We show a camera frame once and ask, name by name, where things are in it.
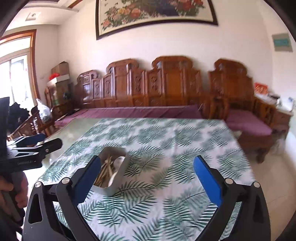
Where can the carved wooden armchair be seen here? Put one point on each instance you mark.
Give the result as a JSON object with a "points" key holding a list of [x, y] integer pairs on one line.
{"points": [[233, 89]]}

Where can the long carved wooden bench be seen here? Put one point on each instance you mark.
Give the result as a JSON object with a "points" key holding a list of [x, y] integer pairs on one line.
{"points": [[172, 81]]}

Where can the white plastic spoon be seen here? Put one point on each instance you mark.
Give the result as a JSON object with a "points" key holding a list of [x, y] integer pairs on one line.
{"points": [[116, 165]]}

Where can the peacock flower painting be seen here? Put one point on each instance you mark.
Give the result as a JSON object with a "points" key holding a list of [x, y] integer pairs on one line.
{"points": [[113, 16]]}

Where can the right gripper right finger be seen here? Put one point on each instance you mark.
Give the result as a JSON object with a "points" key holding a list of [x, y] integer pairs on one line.
{"points": [[252, 221]]}

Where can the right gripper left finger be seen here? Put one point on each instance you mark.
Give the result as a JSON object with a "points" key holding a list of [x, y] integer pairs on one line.
{"points": [[52, 212]]}

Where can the wooden chopstick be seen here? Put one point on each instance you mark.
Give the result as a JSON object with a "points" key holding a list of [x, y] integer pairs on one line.
{"points": [[105, 174]]}

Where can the red gift box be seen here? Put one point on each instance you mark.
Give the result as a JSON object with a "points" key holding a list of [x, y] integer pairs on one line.
{"points": [[260, 88]]}

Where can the purple bench cushion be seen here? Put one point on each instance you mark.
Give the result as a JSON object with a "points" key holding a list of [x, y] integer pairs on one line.
{"points": [[188, 111]]}

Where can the purple armchair cushion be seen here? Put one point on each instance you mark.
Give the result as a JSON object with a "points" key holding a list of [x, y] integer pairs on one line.
{"points": [[247, 122]]}

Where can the grey metal tray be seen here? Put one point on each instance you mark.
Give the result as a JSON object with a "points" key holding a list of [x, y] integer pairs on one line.
{"points": [[113, 152]]}

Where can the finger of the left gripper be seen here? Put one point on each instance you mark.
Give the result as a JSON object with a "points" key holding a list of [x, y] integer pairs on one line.
{"points": [[40, 151], [27, 141]]}

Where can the green leaf tablecloth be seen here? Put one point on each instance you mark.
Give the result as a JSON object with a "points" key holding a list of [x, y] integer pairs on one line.
{"points": [[159, 196]]}

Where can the wooden side table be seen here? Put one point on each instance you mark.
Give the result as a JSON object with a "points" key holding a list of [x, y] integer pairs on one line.
{"points": [[281, 122]]}

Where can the wooden dining chair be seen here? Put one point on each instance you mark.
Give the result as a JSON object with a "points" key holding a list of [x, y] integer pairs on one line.
{"points": [[33, 126]]}

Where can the cardboard box stack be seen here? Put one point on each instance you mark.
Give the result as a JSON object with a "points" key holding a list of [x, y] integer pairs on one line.
{"points": [[58, 90]]}

